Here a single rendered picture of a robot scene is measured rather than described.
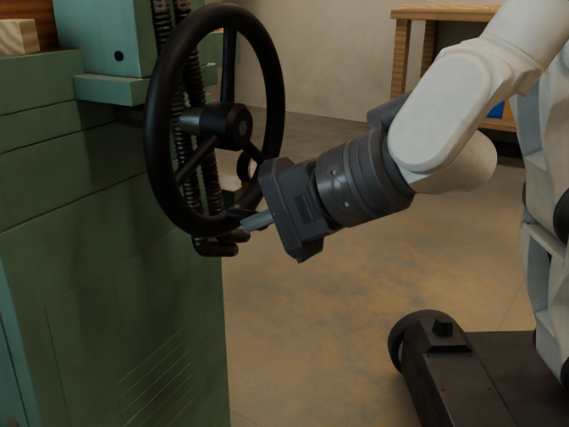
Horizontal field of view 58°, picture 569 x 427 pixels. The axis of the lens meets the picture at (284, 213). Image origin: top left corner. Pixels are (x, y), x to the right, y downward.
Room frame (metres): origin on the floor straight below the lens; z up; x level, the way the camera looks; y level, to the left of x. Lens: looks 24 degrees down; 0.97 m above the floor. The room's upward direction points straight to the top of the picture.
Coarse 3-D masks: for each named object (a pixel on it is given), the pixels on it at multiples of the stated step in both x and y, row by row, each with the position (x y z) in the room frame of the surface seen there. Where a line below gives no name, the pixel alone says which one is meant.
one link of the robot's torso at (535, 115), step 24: (552, 72) 0.78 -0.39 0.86; (528, 96) 0.90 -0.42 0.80; (552, 96) 0.78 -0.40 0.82; (528, 120) 0.90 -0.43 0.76; (552, 120) 0.79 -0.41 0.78; (528, 144) 0.90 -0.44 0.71; (552, 144) 0.81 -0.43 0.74; (528, 168) 0.89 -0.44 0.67; (552, 168) 0.81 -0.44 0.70; (528, 192) 0.89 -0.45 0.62; (552, 192) 0.81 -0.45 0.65; (552, 216) 0.81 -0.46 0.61
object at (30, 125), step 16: (32, 112) 0.60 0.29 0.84; (48, 112) 0.62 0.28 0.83; (64, 112) 0.64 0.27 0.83; (80, 112) 0.66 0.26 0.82; (96, 112) 0.69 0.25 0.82; (112, 112) 0.71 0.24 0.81; (0, 128) 0.56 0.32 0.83; (16, 128) 0.58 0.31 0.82; (32, 128) 0.60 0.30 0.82; (48, 128) 0.62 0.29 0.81; (64, 128) 0.64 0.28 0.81; (80, 128) 0.66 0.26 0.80; (0, 144) 0.56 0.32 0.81; (16, 144) 0.58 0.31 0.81
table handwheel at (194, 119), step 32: (192, 32) 0.58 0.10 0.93; (224, 32) 0.66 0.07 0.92; (256, 32) 0.69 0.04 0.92; (160, 64) 0.54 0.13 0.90; (224, 64) 0.65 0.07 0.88; (160, 96) 0.53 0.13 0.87; (224, 96) 0.64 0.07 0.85; (160, 128) 0.52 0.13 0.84; (192, 128) 0.65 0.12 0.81; (224, 128) 0.61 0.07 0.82; (160, 160) 0.52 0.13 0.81; (192, 160) 0.58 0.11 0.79; (256, 160) 0.71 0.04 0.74; (160, 192) 0.52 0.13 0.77; (256, 192) 0.69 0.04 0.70; (192, 224) 0.55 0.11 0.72; (224, 224) 0.61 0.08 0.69
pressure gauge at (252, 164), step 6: (240, 156) 0.92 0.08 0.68; (246, 156) 0.92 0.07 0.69; (240, 162) 0.91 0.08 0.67; (246, 162) 0.91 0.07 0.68; (252, 162) 0.92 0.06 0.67; (240, 168) 0.91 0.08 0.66; (246, 168) 0.90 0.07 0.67; (252, 168) 0.92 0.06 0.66; (240, 174) 0.91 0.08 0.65; (246, 174) 0.90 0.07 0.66; (252, 174) 0.91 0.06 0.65; (246, 180) 0.91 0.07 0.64; (246, 186) 0.93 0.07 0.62
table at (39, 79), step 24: (48, 48) 0.68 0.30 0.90; (72, 48) 0.68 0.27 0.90; (216, 48) 0.94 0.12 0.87; (0, 72) 0.58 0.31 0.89; (24, 72) 0.60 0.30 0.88; (48, 72) 0.63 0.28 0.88; (72, 72) 0.66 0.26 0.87; (216, 72) 0.77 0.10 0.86; (0, 96) 0.57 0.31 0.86; (24, 96) 0.60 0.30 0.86; (48, 96) 0.63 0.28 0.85; (72, 96) 0.66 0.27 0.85; (96, 96) 0.64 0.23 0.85; (120, 96) 0.62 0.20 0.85; (144, 96) 0.63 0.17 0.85
